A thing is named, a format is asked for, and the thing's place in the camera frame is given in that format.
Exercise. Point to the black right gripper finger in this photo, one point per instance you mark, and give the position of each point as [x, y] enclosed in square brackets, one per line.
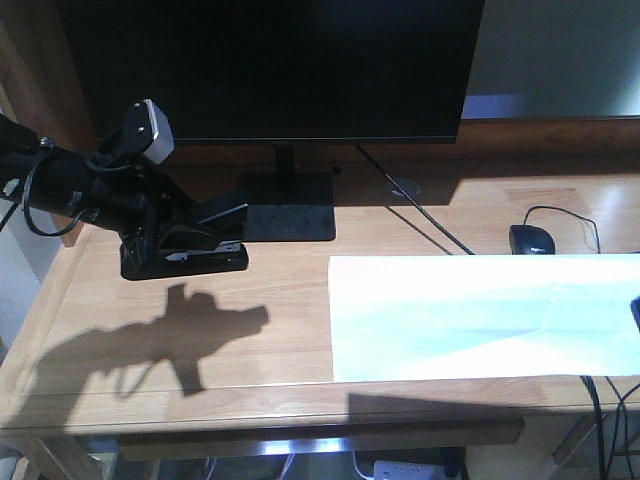
[635, 309]

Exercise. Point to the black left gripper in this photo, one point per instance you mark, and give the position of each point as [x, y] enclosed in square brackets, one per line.
[125, 186]

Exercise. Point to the black orange stapler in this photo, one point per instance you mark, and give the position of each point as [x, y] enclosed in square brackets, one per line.
[183, 237]

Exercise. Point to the white paper sheet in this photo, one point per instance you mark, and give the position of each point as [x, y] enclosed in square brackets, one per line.
[401, 318]

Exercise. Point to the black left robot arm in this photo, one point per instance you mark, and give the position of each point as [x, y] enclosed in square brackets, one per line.
[38, 174]

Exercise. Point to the wooden desk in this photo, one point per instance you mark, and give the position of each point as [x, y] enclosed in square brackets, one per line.
[232, 362]

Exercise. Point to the black computer mouse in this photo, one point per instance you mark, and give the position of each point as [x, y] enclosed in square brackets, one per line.
[530, 240]

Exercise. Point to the black computer monitor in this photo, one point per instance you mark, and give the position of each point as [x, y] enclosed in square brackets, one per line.
[279, 73]

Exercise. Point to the white power strip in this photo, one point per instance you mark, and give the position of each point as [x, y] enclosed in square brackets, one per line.
[395, 470]

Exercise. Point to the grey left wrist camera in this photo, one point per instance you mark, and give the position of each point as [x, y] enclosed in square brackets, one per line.
[147, 132]

